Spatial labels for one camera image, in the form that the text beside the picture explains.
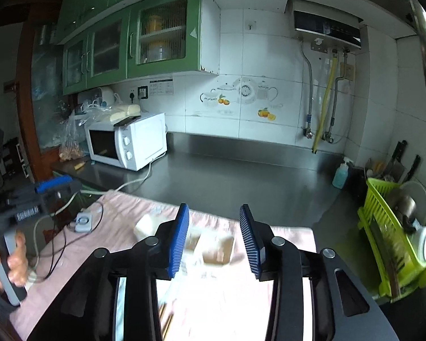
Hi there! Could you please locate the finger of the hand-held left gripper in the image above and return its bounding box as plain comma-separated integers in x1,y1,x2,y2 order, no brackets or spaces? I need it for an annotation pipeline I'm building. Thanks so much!
35,175,83,201

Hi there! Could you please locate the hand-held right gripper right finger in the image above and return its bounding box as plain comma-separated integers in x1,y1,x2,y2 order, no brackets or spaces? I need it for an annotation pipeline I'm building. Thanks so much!
239,204,400,341

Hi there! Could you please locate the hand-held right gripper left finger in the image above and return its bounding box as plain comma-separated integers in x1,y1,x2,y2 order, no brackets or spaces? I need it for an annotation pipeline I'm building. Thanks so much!
26,203,190,341

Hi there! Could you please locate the white utensil holder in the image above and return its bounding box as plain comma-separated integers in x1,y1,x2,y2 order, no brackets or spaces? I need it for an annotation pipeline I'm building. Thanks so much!
134,213,237,268

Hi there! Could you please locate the person's left hand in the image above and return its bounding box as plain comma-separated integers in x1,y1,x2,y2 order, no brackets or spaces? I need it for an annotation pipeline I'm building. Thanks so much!
0,231,30,289

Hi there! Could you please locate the clear plastic bag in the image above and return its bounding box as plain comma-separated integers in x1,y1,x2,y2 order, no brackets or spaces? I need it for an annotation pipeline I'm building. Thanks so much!
59,108,89,160

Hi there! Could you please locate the pink table cloth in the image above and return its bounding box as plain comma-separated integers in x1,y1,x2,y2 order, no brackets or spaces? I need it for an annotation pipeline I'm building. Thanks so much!
9,190,318,341

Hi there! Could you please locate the black phone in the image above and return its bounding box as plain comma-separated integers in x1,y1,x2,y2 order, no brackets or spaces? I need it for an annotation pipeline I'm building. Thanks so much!
114,115,141,128

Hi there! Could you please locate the white microwave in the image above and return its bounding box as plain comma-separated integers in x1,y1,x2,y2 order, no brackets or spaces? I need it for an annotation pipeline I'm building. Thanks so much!
84,112,168,172

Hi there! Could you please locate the white kettle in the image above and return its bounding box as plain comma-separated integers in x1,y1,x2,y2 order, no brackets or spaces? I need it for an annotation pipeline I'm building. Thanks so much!
77,87,116,114

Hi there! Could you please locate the blue soap pump bottle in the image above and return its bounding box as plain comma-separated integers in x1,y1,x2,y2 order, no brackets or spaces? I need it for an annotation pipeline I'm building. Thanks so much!
332,156,354,190

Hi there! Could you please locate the green plastic dish rack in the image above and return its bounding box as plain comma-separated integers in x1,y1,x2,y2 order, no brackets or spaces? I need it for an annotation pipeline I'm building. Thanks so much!
357,178,426,302

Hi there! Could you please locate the dark long utensil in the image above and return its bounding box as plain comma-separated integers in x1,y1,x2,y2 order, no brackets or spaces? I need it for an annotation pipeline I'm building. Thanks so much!
369,220,400,299

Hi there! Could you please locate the metal cutlery holder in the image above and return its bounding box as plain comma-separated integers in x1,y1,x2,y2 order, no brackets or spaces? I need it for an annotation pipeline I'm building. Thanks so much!
364,158,387,182

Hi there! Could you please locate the metal bowl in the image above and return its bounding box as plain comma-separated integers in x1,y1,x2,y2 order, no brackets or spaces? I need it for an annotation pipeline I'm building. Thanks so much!
387,188,417,221

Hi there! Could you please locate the clear plastic container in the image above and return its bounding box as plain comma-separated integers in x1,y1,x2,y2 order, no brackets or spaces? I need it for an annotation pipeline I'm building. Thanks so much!
145,43,171,61

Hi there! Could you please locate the yellow container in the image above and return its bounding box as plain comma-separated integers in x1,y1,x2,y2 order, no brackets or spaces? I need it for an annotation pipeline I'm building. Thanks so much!
144,14,164,33

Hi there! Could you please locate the black cable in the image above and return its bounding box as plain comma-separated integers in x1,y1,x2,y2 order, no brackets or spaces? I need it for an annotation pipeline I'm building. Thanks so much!
44,202,105,280

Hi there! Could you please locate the white power cord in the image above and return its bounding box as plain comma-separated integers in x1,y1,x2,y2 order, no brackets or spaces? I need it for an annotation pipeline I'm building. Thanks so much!
30,160,153,260

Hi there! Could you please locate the brown wooden door frame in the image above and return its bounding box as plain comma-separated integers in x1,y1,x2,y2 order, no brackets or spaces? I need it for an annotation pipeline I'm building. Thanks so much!
16,7,62,182

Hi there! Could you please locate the green glass-door wall cabinet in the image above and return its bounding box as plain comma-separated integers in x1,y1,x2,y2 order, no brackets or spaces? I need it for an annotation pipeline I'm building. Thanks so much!
62,0,221,96

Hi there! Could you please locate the printed wall label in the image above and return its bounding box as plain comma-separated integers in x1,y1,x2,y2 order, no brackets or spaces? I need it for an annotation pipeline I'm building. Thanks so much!
150,78,174,96

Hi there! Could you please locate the black-handled cleaver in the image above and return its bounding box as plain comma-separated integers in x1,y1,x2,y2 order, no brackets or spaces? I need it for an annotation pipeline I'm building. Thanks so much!
385,140,408,182

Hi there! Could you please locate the yellow gas hose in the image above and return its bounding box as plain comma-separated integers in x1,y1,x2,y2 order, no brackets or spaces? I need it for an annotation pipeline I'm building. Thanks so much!
312,51,339,154

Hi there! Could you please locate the braided metal hose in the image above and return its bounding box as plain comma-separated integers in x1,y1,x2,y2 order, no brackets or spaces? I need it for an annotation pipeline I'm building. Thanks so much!
324,51,348,144
301,39,316,139

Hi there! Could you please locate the black-handled knife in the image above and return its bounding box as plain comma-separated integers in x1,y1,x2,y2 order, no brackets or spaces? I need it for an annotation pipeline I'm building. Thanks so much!
401,154,421,184

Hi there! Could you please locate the wall water heater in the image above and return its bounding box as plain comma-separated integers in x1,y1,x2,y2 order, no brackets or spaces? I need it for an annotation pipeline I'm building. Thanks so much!
286,0,364,55

